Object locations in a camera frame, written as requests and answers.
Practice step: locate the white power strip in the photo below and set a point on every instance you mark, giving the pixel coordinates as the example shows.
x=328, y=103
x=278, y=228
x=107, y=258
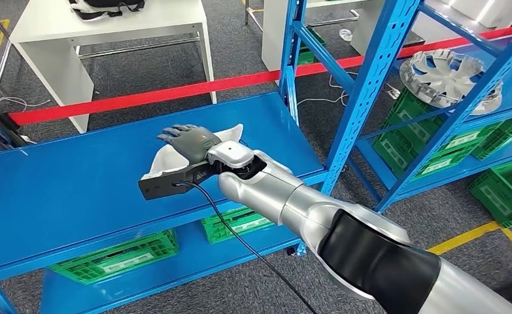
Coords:
x=393, y=92

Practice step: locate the silver wheel hubcap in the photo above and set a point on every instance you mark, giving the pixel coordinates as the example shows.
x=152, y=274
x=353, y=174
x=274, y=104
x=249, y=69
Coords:
x=446, y=78

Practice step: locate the white table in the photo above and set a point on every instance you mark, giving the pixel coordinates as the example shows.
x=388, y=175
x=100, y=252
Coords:
x=273, y=34
x=108, y=21

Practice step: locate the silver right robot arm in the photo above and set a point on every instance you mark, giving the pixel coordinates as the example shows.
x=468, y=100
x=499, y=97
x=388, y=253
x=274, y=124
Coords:
x=281, y=195

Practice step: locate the long white plastic part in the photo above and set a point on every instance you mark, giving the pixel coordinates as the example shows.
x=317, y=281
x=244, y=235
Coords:
x=164, y=160

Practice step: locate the green plastic crate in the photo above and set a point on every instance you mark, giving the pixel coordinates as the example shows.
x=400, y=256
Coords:
x=312, y=54
x=502, y=195
x=507, y=138
x=437, y=169
x=121, y=260
x=411, y=125
x=234, y=225

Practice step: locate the red barrier belt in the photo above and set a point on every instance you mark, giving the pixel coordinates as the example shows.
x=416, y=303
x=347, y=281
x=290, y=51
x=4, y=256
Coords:
x=151, y=96

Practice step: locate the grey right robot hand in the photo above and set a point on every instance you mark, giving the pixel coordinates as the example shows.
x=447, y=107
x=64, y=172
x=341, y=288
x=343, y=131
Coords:
x=193, y=143

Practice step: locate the black backpack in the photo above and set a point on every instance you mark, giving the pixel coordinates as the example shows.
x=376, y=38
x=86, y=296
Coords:
x=108, y=6

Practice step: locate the white cabinet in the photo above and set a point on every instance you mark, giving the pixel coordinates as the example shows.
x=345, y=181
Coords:
x=489, y=11

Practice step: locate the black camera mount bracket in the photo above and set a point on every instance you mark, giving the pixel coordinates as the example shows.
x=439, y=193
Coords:
x=160, y=186

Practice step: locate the crumpled clear plastic bag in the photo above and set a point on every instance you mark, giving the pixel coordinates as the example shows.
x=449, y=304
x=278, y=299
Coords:
x=345, y=35

